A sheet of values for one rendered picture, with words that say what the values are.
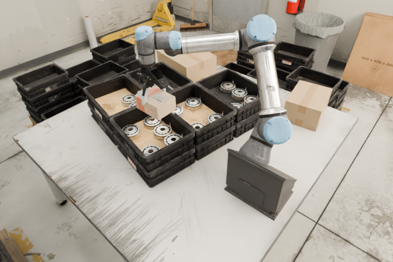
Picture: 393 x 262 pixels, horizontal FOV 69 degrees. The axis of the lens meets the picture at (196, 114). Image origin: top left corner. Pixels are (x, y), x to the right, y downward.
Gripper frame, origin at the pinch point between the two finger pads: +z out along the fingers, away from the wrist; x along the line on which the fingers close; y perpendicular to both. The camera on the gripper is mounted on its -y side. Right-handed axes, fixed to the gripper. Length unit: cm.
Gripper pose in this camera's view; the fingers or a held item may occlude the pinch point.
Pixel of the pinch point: (155, 99)
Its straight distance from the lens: 141.1
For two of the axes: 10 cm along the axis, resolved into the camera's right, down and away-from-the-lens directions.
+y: -7.5, -3.9, 5.4
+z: 0.2, 8.0, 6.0
